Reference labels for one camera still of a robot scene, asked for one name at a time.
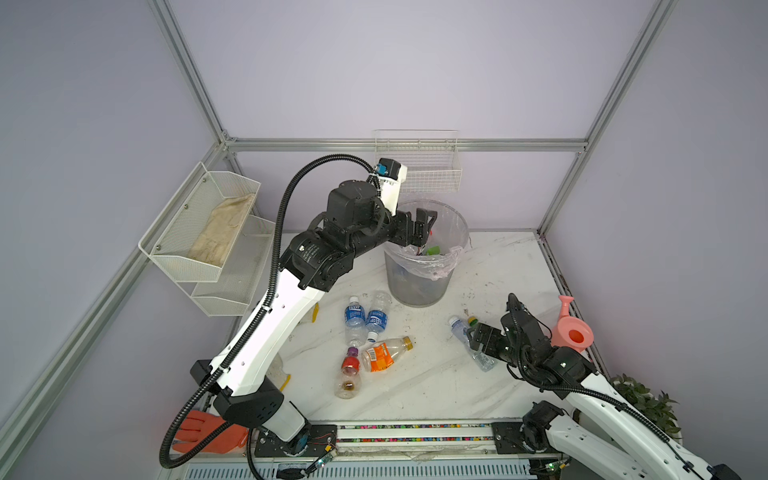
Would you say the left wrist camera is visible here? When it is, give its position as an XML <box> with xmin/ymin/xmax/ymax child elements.
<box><xmin>374</xmin><ymin>158</ymin><xmax>408</xmax><ymax>216</ymax></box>

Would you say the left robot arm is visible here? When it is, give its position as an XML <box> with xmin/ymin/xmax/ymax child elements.
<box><xmin>191</xmin><ymin>179</ymin><xmax>438</xmax><ymax>443</ymax></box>

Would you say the yellow-cap clear bottle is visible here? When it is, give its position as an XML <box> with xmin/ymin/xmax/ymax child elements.
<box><xmin>361</xmin><ymin>336</ymin><xmax>413</xmax><ymax>373</ymax></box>

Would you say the white mesh lower shelf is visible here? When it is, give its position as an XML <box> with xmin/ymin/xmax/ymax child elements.
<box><xmin>191</xmin><ymin>215</ymin><xmax>275</xmax><ymax>317</ymax></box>

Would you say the clear light-blue label bottle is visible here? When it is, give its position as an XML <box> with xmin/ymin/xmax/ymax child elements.
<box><xmin>448</xmin><ymin>316</ymin><xmax>499</xmax><ymax>372</ymax></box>

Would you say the clear plastic bin liner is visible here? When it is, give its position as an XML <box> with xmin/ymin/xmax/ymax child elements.
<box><xmin>383</xmin><ymin>199</ymin><xmax>470</xmax><ymax>281</ymax></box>

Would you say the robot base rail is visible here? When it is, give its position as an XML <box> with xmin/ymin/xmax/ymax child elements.
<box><xmin>254</xmin><ymin>419</ymin><xmax>565</xmax><ymax>460</ymax></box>

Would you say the capless blue label bottle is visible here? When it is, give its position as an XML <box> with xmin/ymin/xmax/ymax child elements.
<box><xmin>365</xmin><ymin>291</ymin><xmax>392</xmax><ymax>343</ymax></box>

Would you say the potted green plant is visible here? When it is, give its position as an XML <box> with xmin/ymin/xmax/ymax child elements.
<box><xmin>610</xmin><ymin>374</ymin><xmax>682</xmax><ymax>441</ymax></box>

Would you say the red label purple-cap bottle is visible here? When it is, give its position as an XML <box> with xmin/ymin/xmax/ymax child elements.
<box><xmin>334</xmin><ymin>347</ymin><xmax>361</xmax><ymax>400</ymax></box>

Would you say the beige cloth in shelf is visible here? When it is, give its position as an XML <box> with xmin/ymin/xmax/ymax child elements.
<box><xmin>188</xmin><ymin>194</ymin><xmax>256</xmax><ymax>267</ymax></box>

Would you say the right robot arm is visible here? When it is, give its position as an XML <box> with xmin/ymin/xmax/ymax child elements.
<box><xmin>468</xmin><ymin>294</ymin><xmax>738</xmax><ymax>479</ymax></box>

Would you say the grey mesh waste bin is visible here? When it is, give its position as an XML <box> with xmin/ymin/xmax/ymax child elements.
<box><xmin>382</xmin><ymin>200</ymin><xmax>471</xmax><ymax>308</ymax></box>

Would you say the white wire wall basket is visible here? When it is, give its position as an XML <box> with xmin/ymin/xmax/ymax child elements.
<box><xmin>373</xmin><ymin>129</ymin><xmax>463</xmax><ymax>195</ymax></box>

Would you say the white mesh upper shelf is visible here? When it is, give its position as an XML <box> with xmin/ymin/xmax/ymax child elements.
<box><xmin>138</xmin><ymin>164</ymin><xmax>261</xmax><ymax>283</ymax></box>

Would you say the white-cap blue label bottle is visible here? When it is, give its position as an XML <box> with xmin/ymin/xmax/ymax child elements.
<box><xmin>344</xmin><ymin>296</ymin><xmax>368</xmax><ymax>347</ymax></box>

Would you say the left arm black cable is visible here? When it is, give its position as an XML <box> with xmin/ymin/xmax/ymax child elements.
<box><xmin>158</xmin><ymin>153</ymin><xmax>376</xmax><ymax>470</ymax></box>

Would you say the orange rubber glove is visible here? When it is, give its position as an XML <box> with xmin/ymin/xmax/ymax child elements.
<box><xmin>172</xmin><ymin>409</ymin><xmax>250</xmax><ymax>455</ymax></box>

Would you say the white mesh shelf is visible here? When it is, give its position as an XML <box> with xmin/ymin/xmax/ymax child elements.
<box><xmin>191</xmin><ymin>215</ymin><xmax>275</xmax><ymax>317</ymax></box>
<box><xmin>138</xmin><ymin>164</ymin><xmax>261</xmax><ymax>283</ymax></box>

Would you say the pink watering can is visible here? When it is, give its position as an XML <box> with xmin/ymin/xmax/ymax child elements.
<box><xmin>551</xmin><ymin>295</ymin><xmax>594</xmax><ymax>353</ymax></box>

